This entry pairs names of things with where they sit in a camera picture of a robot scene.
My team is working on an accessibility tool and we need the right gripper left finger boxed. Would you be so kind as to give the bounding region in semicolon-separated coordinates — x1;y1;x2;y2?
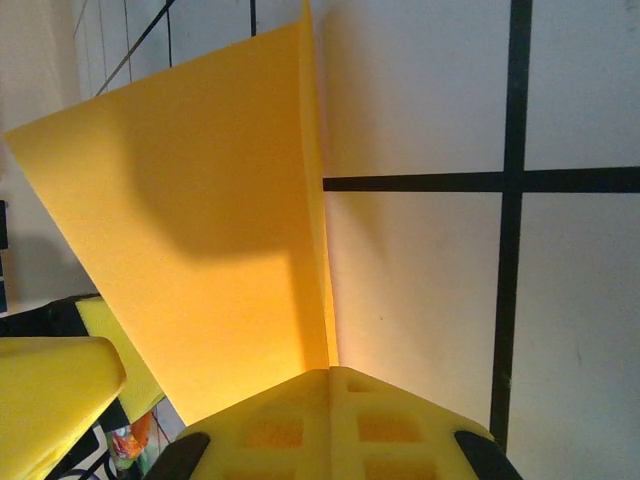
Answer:
149;367;331;480

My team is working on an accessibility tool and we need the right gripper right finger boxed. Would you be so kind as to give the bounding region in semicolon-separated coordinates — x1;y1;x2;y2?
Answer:
329;366;524;480

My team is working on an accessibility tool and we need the yellow square paper sheet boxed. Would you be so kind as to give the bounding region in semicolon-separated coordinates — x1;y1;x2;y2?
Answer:
3;0;336;426

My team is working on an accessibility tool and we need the red orange snack bag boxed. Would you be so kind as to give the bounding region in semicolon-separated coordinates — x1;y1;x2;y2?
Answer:
102;412;171;480

